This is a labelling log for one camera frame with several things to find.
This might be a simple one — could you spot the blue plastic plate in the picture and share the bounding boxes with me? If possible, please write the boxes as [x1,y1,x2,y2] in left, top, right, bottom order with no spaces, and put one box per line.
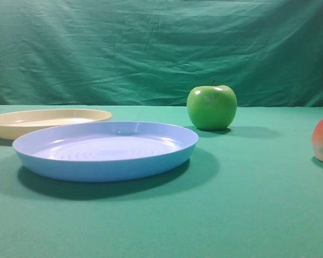
[12,121,199,182]

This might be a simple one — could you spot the yellow plastic plate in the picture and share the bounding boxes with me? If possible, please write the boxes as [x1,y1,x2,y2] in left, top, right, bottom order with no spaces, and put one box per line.
[0,109,113,140]

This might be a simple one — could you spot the green apple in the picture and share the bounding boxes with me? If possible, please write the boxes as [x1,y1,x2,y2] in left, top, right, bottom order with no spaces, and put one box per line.
[186,84,237,131]

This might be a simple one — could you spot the green table cloth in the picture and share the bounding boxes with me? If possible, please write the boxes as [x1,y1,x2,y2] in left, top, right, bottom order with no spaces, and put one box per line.
[0,107,323,257]

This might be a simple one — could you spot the green backdrop cloth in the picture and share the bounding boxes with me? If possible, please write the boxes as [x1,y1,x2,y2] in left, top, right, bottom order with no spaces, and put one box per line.
[0,1,323,107]

